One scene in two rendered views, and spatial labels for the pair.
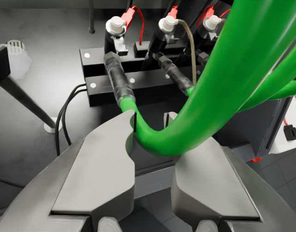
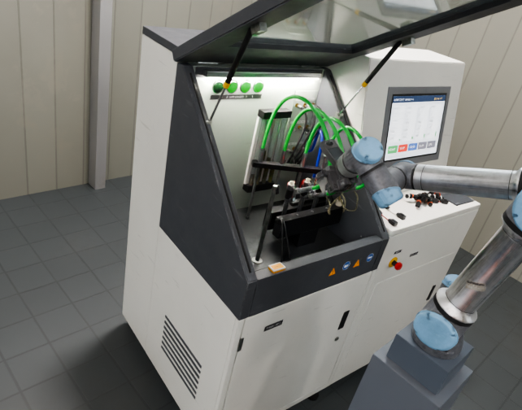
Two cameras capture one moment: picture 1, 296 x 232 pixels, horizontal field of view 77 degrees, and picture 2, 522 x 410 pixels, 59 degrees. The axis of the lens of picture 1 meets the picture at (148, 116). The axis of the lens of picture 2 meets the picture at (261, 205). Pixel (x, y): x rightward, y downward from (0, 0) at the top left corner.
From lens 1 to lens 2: 1.48 m
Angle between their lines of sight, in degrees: 41
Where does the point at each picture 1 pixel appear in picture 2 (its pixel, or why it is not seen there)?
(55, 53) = not seen: hidden behind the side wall
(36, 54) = not seen: hidden behind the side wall
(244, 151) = (373, 237)
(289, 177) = (518, 372)
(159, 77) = (308, 212)
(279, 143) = (389, 228)
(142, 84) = (302, 215)
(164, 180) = (337, 250)
